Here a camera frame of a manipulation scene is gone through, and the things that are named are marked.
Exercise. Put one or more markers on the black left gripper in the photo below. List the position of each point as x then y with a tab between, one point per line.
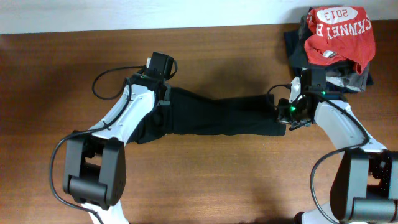
166	98

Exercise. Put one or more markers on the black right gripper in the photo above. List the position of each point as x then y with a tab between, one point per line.
282	115

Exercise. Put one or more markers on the black t-shirt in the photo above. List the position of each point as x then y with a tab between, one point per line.
195	114

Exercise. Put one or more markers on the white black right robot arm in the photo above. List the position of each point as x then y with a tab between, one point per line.
365	186

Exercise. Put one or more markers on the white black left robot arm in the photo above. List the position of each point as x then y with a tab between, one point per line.
95	165

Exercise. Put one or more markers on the grey folded garment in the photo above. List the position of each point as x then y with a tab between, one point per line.
348	78

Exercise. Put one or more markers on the dark navy folded garment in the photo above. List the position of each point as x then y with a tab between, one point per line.
298	60

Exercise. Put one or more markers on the red printed t-shirt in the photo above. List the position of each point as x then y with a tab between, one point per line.
338	34

